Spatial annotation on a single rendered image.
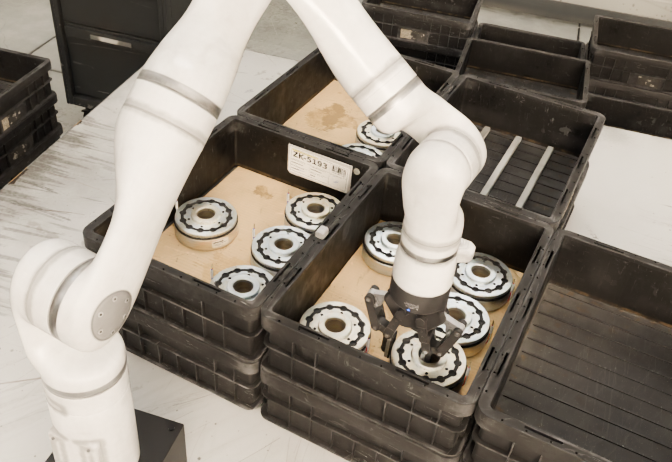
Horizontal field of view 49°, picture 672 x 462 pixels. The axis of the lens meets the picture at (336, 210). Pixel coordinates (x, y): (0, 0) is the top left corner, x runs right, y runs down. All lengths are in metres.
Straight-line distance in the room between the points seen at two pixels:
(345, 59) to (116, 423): 0.48
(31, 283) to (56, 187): 0.84
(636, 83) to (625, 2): 1.73
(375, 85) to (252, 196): 0.59
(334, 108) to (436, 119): 0.79
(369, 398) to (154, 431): 0.28
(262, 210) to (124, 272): 0.57
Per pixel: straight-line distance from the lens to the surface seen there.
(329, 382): 1.02
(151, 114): 0.76
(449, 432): 0.98
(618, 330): 1.23
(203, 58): 0.78
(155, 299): 1.12
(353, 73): 0.79
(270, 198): 1.33
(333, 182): 1.31
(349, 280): 1.18
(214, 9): 0.83
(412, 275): 0.89
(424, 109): 0.80
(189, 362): 1.17
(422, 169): 0.78
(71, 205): 1.56
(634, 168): 1.86
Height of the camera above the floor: 1.64
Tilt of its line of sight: 38 degrees down
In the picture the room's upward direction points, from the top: 5 degrees clockwise
